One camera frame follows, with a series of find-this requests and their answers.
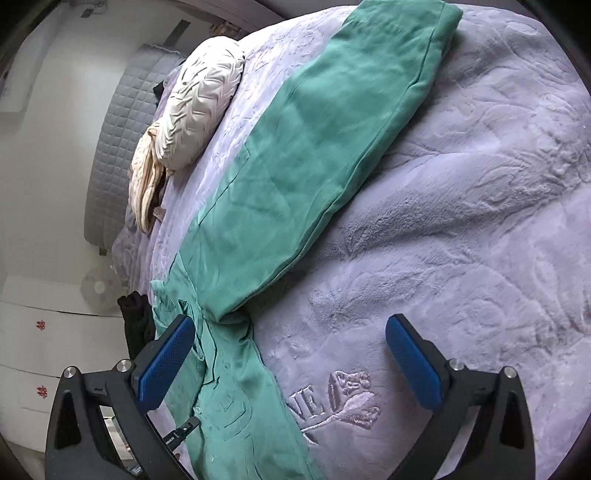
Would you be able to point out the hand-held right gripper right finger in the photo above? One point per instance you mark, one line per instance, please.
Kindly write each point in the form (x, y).
(411, 364)

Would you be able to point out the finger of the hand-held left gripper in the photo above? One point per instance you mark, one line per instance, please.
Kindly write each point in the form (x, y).
(182, 431)

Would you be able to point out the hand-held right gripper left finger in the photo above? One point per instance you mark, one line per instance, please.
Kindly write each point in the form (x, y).
(166, 364)

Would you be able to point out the green garment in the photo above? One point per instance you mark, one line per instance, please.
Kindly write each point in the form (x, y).
(300, 161)

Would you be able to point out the black clothing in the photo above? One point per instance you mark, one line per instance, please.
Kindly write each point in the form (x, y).
(136, 318)

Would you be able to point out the white fan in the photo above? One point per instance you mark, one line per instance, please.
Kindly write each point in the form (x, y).
(99, 287)

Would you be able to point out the white wardrobe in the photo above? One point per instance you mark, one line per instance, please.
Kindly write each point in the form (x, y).
(27, 341)

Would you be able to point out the purple plush blanket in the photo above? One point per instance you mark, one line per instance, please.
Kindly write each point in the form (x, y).
(461, 230)

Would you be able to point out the cream quilted cover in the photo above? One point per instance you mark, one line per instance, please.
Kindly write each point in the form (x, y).
(143, 184)

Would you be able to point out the grey quilted headboard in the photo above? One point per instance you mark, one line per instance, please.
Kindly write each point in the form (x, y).
(120, 115)

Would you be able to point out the cream pleated pillow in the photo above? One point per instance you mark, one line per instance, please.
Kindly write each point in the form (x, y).
(203, 101)

